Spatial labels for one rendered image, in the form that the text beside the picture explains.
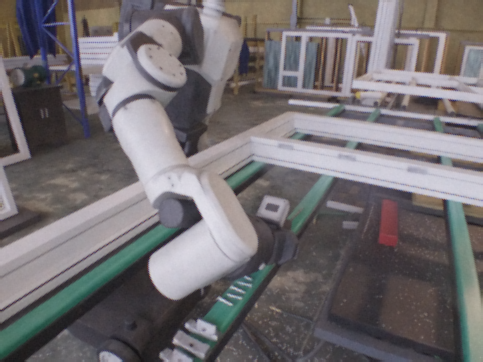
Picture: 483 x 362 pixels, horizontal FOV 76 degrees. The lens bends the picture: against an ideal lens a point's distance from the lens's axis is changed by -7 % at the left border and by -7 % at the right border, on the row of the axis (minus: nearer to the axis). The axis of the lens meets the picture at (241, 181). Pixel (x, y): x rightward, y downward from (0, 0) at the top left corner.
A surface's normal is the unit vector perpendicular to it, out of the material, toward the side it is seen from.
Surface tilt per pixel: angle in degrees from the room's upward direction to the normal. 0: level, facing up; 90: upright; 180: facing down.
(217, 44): 100
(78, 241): 90
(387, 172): 90
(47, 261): 90
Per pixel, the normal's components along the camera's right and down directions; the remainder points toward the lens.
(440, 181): -0.48, 0.33
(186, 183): -0.41, -0.08
